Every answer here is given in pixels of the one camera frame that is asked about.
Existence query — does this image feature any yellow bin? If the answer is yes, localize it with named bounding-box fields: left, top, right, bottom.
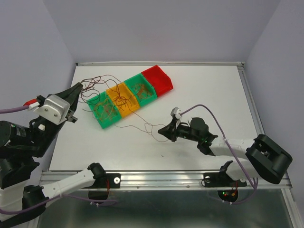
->
left=106, top=83, right=140, bottom=118

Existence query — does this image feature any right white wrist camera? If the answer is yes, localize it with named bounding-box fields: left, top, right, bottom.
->
left=171, top=107, right=182, bottom=129

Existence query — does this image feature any orange wire bundle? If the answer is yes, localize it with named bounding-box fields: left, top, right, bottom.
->
left=79, top=74, right=172, bottom=143

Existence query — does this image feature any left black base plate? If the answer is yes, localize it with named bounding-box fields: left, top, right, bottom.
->
left=88, top=173, right=121, bottom=189

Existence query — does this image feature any green bin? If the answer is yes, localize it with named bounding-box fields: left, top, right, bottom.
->
left=124, top=73, right=157, bottom=107
left=86, top=92, right=122, bottom=129

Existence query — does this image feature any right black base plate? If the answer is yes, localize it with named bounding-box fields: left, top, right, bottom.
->
left=201, top=172, right=247, bottom=188

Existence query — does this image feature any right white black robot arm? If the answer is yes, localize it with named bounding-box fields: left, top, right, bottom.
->
left=158, top=117, right=293, bottom=185

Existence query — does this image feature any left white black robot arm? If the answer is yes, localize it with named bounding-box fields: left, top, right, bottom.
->
left=0, top=83, right=110, bottom=228

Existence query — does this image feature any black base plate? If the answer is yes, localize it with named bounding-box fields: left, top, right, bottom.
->
left=88, top=173, right=121, bottom=189
left=201, top=172, right=247, bottom=188

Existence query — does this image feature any red bin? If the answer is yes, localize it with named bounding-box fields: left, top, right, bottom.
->
left=142, top=65, right=173, bottom=97

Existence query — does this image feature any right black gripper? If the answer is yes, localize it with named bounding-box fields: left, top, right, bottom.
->
left=157, top=118, right=200, bottom=143

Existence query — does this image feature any leftmost green bin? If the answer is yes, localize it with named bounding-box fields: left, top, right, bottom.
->
left=86, top=92, right=122, bottom=129

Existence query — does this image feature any aluminium front rail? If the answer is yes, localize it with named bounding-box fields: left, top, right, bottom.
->
left=39, top=170, right=292, bottom=191

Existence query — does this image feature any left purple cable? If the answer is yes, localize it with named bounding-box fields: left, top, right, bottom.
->
left=0, top=105, right=118, bottom=215

